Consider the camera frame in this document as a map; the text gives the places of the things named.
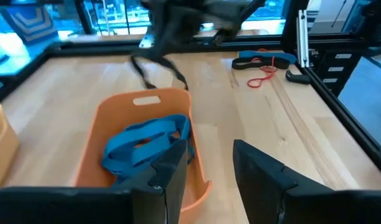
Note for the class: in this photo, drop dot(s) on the wide blue rubber band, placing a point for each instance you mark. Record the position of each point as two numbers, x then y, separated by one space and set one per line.
287 57

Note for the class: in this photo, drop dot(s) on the chevron striped panel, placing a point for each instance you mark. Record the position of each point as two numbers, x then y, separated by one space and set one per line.
31 25

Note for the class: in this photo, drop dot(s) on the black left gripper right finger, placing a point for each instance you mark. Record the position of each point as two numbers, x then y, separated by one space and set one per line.
259 186

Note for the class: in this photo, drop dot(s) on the black aluminium table frame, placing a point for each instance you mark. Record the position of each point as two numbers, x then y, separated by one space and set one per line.
84 47

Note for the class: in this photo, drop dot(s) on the black box white labels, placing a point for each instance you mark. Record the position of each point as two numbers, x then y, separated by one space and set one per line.
330 74

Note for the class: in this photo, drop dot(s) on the wide black rubber band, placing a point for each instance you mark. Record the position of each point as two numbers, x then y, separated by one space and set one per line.
235 63

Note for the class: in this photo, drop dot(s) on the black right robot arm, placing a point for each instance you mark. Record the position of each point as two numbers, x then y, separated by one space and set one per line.
215 12

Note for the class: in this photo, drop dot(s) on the silver bracket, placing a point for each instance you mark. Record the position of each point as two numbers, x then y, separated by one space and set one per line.
303 37

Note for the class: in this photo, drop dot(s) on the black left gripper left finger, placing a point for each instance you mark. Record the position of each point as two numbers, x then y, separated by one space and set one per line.
165 186

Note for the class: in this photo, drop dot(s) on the thin red rubber band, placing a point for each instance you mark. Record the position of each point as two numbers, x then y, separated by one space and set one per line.
269 74
262 49

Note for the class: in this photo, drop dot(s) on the teal rubber band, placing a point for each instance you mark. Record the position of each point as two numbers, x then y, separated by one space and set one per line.
159 121

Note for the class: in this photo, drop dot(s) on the orange plastic basket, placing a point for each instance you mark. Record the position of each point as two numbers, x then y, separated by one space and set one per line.
115 112

